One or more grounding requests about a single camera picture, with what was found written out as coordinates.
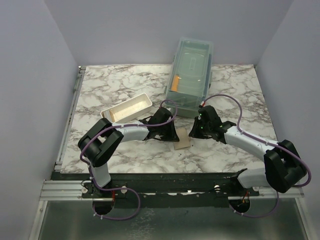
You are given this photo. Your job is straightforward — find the translucent green plastic toolbox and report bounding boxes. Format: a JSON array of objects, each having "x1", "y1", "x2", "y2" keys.
[{"x1": 165, "y1": 37, "x2": 214, "y2": 119}]

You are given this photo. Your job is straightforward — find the aluminium frame rail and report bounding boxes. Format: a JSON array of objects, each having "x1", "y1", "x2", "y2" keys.
[{"x1": 27, "y1": 65, "x2": 87, "y2": 240}]

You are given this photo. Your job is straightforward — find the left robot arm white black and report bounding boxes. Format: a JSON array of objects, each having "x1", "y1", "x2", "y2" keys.
[{"x1": 77, "y1": 107, "x2": 180, "y2": 198}]

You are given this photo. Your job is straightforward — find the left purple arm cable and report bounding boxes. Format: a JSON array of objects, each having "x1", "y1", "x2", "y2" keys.
[{"x1": 79, "y1": 99, "x2": 179, "y2": 221}]

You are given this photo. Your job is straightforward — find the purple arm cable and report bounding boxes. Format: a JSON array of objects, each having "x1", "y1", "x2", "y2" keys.
[
  {"x1": 199, "y1": 94, "x2": 312, "y2": 218},
  {"x1": 79, "y1": 99, "x2": 179, "y2": 221}
]

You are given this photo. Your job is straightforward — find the stack of cards in tray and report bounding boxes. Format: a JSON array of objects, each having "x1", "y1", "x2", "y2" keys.
[{"x1": 101, "y1": 110, "x2": 114, "y2": 123}]

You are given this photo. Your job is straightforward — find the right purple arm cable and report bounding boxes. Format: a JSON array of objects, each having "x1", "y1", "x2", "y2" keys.
[{"x1": 199, "y1": 94, "x2": 312, "y2": 218}]

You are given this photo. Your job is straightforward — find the orange tool inside toolbox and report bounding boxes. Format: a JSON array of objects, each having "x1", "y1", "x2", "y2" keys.
[{"x1": 170, "y1": 74, "x2": 181, "y2": 92}]

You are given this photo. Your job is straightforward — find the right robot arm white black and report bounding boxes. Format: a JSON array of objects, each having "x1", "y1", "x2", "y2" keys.
[{"x1": 189, "y1": 105, "x2": 307, "y2": 196}]

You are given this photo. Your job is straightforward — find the white rectangular plastic tray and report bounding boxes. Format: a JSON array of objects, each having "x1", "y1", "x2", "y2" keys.
[{"x1": 100, "y1": 93, "x2": 153, "y2": 123}]

